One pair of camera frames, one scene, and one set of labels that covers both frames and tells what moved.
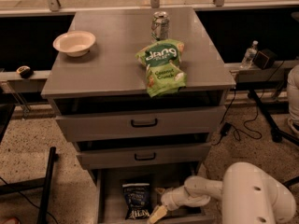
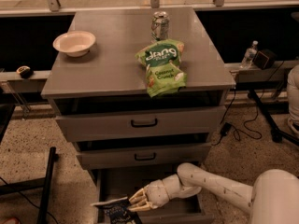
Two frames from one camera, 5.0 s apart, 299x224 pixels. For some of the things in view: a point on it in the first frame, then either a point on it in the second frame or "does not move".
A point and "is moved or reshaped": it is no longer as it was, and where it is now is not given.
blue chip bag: x=137 y=200 is moved or reshaped
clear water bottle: x=249 y=56 does not move
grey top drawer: x=140 y=124 does not move
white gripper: x=170 y=200 → x=154 y=190
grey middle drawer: x=191 y=153 does not move
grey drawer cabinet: x=99 y=91 does not move
